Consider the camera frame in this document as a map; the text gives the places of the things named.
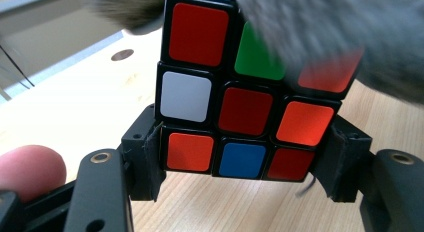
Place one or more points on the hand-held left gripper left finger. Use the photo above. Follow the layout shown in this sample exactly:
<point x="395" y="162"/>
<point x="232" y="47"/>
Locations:
<point x="143" y="158"/>

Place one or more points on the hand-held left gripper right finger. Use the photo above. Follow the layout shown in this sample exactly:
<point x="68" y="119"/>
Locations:
<point x="346" y="158"/>

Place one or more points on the multicoloured puzzle cube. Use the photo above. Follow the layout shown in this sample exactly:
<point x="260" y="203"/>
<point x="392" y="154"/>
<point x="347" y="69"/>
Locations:
<point x="245" y="110"/>

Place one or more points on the grey fuzzy cloth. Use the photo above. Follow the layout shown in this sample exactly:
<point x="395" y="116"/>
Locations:
<point x="333" y="25"/>

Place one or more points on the dark round table grommet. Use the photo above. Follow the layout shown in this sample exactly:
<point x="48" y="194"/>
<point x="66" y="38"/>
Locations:
<point x="122" y="55"/>

